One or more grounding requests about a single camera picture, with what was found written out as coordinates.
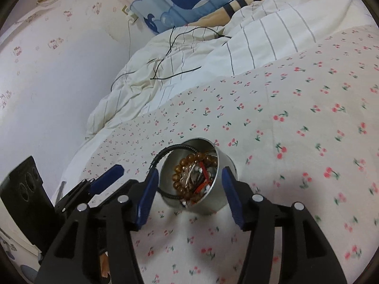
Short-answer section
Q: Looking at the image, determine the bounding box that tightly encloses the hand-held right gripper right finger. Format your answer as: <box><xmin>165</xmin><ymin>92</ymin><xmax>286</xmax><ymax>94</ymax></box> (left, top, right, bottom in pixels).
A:
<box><xmin>221</xmin><ymin>166</ymin><xmax>349</xmax><ymax>284</ymax></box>

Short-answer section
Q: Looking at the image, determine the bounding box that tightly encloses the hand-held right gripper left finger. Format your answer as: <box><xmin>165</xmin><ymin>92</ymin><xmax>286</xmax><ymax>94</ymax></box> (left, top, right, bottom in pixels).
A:
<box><xmin>35</xmin><ymin>169</ymin><xmax>160</xmax><ymax>284</ymax></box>

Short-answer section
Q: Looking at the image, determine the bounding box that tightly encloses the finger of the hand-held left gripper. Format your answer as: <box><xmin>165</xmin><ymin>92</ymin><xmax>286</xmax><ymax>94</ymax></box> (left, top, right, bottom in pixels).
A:
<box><xmin>54</xmin><ymin>164</ymin><xmax>124</xmax><ymax>217</ymax></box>

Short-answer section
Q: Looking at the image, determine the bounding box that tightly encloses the round metal tin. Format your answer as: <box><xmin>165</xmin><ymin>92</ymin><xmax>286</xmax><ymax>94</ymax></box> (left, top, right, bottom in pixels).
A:
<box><xmin>158</xmin><ymin>137</ymin><xmax>238</xmax><ymax>215</ymax></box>

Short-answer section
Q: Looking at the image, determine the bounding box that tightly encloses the red string bracelet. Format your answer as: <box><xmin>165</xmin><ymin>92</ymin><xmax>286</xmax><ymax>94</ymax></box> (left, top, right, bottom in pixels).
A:
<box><xmin>193</xmin><ymin>161</ymin><xmax>213</xmax><ymax>192</ymax></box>

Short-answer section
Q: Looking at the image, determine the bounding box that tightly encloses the brown bead bracelet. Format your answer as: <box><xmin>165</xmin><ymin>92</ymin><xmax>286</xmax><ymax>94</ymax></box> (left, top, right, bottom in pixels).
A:
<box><xmin>171</xmin><ymin>151</ymin><xmax>219</xmax><ymax>204</ymax></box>

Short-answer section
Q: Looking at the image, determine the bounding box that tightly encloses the black coil bracelet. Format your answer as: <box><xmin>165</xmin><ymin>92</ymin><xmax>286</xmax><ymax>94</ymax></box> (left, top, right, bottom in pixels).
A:
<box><xmin>149</xmin><ymin>143</ymin><xmax>198</xmax><ymax>202</ymax></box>

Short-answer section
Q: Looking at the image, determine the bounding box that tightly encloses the white striped duvet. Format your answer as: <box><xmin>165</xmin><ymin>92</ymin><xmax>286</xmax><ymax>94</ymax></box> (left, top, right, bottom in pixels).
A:
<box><xmin>86</xmin><ymin>0</ymin><xmax>377</xmax><ymax>141</ymax></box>

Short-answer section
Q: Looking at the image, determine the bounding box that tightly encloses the beige striped pillow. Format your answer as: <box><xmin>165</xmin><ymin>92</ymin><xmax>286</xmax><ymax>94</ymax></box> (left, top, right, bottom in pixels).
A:
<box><xmin>185</xmin><ymin>0</ymin><xmax>285</xmax><ymax>27</ymax></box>

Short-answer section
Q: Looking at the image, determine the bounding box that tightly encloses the black cable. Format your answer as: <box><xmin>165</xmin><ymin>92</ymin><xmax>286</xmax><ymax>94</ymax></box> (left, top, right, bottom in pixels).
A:
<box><xmin>111</xmin><ymin>26</ymin><xmax>232</xmax><ymax>92</ymax></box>

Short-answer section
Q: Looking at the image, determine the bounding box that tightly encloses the white cable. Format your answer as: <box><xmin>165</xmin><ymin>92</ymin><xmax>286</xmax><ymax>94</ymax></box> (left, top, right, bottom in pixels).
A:
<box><xmin>127</xmin><ymin>21</ymin><xmax>133</xmax><ymax>58</ymax></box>

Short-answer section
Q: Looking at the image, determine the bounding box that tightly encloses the white wall socket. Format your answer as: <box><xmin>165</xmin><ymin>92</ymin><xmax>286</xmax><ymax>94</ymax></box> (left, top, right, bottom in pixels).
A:
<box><xmin>122</xmin><ymin>4</ymin><xmax>139</xmax><ymax>24</ymax></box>

